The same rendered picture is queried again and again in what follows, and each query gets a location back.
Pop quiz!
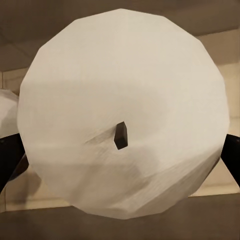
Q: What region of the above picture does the pillar candle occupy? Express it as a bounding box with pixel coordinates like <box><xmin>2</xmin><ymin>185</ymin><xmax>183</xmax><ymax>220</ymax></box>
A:
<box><xmin>0</xmin><ymin>88</ymin><xmax>30</xmax><ymax>182</ymax></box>
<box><xmin>17</xmin><ymin>8</ymin><xmax>230</xmax><ymax>220</ymax></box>

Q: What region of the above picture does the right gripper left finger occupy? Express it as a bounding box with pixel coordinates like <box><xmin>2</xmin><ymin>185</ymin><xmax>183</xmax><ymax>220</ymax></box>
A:
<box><xmin>0</xmin><ymin>133</ymin><xmax>25</xmax><ymax>193</ymax></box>

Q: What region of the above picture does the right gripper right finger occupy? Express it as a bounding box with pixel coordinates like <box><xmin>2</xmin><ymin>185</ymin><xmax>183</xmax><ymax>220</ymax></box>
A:
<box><xmin>220</xmin><ymin>134</ymin><xmax>240</xmax><ymax>186</ymax></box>

